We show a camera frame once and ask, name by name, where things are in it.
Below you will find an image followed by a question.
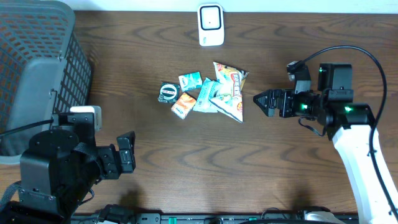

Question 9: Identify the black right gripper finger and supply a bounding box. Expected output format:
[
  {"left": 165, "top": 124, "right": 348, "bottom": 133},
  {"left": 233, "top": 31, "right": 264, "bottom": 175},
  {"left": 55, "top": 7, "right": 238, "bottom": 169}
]
[
  {"left": 253, "top": 90, "right": 276, "bottom": 105},
  {"left": 257, "top": 103, "right": 275, "bottom": 117}
]

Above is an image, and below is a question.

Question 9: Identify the teal white snack packet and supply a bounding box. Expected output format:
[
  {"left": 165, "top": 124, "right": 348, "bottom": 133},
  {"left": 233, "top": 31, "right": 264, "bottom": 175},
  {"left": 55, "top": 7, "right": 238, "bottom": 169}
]
[{"left": 193, "top": 78, "right": 220, "bottom": 113}]

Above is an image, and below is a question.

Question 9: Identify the small orange candy box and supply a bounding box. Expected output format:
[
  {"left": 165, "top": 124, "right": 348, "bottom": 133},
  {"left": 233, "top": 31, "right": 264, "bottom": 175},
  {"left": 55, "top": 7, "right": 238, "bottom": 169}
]
[{"left": 171, "top": 93, "right": 197, "bottom": 119}]

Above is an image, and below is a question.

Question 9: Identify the small teal candy box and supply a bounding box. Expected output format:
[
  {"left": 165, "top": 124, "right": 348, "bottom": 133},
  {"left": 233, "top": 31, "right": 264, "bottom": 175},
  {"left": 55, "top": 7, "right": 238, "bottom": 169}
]
[{"left": 178, "top": 72, "right": 203, "bottom": 92}]

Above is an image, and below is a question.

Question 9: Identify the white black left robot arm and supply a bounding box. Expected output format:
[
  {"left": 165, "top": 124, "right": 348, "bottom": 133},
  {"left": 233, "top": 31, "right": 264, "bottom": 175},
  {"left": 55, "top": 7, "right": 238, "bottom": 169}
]
[{"left": 1, "top": 112, "right": 136, "bottom": 223}]

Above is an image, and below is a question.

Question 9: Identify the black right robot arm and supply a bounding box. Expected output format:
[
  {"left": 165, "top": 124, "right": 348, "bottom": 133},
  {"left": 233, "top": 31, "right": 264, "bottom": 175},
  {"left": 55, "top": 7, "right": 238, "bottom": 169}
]
[{"left": 253, "top": 63, "right": 397, "bottom": 223}]

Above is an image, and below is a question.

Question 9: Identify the white barcode scanner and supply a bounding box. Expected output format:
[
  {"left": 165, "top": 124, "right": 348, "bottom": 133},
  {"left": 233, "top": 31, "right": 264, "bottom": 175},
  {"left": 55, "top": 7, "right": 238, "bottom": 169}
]
[{"left": 197, "top": 4, "right": 224, "bottom": 47}]

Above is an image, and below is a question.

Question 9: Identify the dark grey plastic basket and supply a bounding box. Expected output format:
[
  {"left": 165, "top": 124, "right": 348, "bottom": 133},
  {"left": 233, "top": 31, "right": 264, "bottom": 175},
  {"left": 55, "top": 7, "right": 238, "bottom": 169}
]
[{"left": 0, "top": 0, "right": 93, "bottom": 165}]

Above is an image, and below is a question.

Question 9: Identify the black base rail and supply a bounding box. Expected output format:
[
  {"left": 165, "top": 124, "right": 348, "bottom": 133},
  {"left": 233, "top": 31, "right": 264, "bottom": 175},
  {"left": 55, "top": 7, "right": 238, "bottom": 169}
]
[{"left": 71, "top": 212, "right": 358, "bottom": 224}]

